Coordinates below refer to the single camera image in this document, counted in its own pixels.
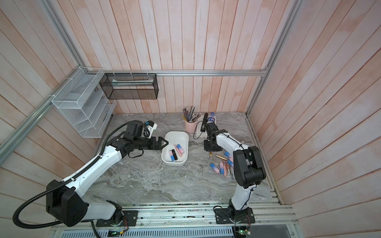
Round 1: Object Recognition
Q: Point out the black corrugated cable conduit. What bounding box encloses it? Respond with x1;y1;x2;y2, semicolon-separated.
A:
12;120;145;230

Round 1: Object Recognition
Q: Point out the clear Pepsi plastic bottle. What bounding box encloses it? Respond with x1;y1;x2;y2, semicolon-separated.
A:
207;112;216;123

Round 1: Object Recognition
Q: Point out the pink blue lipstick silver cap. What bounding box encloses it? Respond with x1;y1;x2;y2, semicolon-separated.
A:
219;162;225;175

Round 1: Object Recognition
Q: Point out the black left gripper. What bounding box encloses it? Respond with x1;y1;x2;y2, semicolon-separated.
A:
133;136;169;150

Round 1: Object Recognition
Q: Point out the white wire wall shelf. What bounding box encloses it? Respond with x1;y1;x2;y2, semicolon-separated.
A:
52;67;116;138

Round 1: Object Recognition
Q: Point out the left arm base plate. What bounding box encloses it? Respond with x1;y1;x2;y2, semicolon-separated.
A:
96;210;139;228

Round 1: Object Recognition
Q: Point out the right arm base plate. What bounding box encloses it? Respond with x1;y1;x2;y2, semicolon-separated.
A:
213;206;256;225

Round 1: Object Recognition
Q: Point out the black lipstick with gold band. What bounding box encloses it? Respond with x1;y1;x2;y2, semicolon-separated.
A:
172;149;178;161

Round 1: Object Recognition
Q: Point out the pink metal pen bucket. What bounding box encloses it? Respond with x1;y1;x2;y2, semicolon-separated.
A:
185;120;197;133

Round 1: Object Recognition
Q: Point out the gold lipstick right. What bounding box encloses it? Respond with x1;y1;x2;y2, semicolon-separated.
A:
216;155;229;161

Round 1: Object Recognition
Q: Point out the bundle of coloured pens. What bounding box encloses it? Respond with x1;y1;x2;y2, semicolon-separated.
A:
182;106;201;123

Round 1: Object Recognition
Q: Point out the blue pink gradient lipstick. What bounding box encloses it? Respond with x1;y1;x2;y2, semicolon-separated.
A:
169;150;175;162

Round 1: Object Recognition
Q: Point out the white plastic storage box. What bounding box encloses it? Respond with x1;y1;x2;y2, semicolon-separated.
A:
161;131;189;166

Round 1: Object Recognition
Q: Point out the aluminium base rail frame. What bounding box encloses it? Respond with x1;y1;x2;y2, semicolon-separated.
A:
49;198;303;238

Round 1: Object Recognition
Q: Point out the brown lip gloss tube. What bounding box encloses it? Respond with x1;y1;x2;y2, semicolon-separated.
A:
225;164;230;175

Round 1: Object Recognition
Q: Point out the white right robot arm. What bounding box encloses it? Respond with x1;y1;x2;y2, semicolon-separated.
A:
201;122;267;213

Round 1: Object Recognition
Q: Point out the black mesh wall basket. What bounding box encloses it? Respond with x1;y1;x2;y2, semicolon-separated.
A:
99;73;159;100

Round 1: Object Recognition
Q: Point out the black stapler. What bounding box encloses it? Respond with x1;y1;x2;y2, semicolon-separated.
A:
200;113;208;132

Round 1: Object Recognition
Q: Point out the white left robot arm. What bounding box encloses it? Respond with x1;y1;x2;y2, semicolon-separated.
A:
46;121;162;227

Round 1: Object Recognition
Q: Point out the pink clear-cap lip gloss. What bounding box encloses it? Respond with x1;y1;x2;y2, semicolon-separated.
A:
174;145;183;157

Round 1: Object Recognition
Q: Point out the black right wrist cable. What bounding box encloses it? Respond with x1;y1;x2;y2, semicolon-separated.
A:
192;120;207;140

